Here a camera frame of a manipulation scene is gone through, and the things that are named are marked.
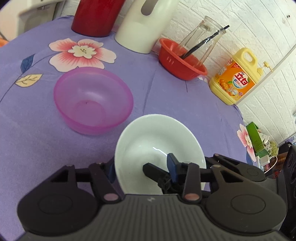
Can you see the purple floral tablecloth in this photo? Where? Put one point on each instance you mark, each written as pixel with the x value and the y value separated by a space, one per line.
pixel 34 143

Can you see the green box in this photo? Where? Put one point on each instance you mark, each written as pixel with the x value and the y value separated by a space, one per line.
pixel 255 139

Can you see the white power strip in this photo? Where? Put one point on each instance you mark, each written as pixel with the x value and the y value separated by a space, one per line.
pixel 262 161

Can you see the pink plastic bowl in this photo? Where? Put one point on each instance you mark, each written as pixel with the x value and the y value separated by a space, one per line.
pixel 92 102

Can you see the white bowl with red pattern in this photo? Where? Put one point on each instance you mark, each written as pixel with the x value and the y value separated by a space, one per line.
pixel 150 143

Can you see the black stirring stick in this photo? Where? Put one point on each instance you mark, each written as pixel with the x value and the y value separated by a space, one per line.
pixel 203 41

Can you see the orange stool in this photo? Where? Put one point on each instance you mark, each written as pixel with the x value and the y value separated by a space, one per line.
pixel 2 41

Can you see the red thermos jug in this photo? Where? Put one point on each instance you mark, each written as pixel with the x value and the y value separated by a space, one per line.
pixel 94 16

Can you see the red plastic basket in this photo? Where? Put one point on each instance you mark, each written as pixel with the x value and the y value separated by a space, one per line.
pixel 175 67

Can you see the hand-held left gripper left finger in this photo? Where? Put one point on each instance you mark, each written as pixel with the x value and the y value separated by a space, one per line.
pixel 103 182

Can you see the white thermos jug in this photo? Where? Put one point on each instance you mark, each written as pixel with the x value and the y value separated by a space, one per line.
pixel 141 34

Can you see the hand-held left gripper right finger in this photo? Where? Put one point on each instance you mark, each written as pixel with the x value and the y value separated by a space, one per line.
pixel 173 168

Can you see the glass pitcher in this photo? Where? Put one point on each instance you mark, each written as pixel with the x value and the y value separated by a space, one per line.
pixel 203 37

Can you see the yellow detergent bottle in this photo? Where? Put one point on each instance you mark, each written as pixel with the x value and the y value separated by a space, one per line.
pixel 233 81

